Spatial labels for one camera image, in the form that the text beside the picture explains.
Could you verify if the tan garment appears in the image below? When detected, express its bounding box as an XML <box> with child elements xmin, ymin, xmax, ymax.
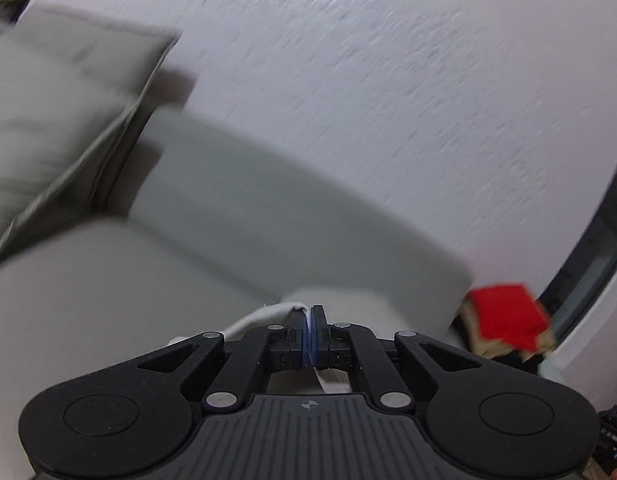
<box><xmin>459</xmin><ymin>299</ymin><xmax>557</xmax><ymax>362</ymax></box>

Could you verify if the red garment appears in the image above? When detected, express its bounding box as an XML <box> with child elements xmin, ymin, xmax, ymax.
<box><xmin>465</xmin><ymin>284</ymin><xmax>550</xmax><ymax>351</ymax></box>

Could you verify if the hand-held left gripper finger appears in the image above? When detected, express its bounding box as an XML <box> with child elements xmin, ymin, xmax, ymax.
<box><xmin>311</xmin><ymin>305</ymin><xmax>485</xmax><ymax>415</ymax></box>
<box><xmin>133</xmin><ymin>308</ymin><xmax>312</xmax><ymax>414</ymax></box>

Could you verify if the white t-shirt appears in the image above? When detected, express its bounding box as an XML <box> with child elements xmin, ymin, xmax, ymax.
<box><xmin>168</xmin><ymin>287</ymin><xmax>404</xmax><ymax>396</ymax></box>

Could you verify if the grey cushion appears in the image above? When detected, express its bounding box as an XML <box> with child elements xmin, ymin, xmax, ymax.
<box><xmin>0</xmin><ymin>5</ymin><xmax>182</xmax><ymax>267</ymax></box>

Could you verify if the grey sofa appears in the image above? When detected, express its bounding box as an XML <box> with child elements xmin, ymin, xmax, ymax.
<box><xmin>0</xmin><ymin>107</ymin><xmax>474</xmax><ymax>480</ymax></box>

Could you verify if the dark window frame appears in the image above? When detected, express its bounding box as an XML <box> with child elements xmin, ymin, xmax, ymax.
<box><xmin>535</xmin><ymin>145</ymin><xmax>617</xmax><ymax>356</ymax></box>

